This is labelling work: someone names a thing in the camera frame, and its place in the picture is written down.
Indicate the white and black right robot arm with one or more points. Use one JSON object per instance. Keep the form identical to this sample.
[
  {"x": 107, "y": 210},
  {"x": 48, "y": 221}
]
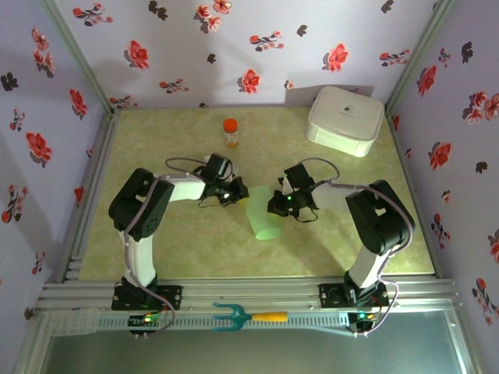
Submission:
[{"x": 382, "y": 218}]

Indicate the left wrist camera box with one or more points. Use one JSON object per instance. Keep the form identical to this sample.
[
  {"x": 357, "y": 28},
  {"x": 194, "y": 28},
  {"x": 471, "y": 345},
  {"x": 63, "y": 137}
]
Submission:
[{"x": 234, "y": 170}]

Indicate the orange capped bottle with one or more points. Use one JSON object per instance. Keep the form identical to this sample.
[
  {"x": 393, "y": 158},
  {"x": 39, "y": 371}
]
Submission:
[{"x": 230, "y": 132}]

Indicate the aluminium frame rail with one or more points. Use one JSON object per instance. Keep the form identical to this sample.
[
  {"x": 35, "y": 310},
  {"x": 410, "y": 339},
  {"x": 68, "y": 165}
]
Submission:
[{"x": 249, "y": 290}]

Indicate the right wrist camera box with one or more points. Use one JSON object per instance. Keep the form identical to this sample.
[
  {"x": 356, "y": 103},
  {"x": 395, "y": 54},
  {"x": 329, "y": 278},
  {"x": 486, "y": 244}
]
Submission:
[{"x": 286, "y": 186}]

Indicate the aluminium corner post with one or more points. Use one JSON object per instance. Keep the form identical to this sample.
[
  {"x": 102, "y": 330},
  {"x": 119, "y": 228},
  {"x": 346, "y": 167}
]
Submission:
[
  {"x": 421, "y": 50},
  {"x": 76, "y": 50}
]

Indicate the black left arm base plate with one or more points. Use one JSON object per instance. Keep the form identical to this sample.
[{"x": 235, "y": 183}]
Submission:
[{"x": 173, "y": 296}]

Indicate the aluminium side rail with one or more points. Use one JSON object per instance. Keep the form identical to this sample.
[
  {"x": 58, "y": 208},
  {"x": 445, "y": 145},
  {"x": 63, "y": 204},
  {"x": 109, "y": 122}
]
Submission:
[
  {"x": 102, "y": 148},
  {"x": 403, "y": 156}
]

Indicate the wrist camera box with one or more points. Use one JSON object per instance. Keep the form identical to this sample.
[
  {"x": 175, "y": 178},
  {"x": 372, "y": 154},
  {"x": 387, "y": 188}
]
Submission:
[
  {"x": 286, "y": 186},
  {"x": 234, "y": 170}
]

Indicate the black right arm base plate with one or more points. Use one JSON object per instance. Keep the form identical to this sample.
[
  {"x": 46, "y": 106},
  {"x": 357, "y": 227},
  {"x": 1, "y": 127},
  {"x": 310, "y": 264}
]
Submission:
[{"x": 327, "y": 296}]

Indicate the light green paper sheet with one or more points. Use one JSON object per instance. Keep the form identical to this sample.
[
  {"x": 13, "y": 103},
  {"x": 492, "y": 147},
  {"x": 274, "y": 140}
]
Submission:
[{"x": 261, "y": 218}]

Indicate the white zipped storage case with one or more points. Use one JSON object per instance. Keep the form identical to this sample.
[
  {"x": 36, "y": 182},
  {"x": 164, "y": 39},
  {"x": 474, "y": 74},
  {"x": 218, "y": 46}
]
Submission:
[{"x": 343, "y": 117}]

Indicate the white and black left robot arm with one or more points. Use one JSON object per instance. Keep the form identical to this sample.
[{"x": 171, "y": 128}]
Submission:
[{"x": 140, "y": 202}]

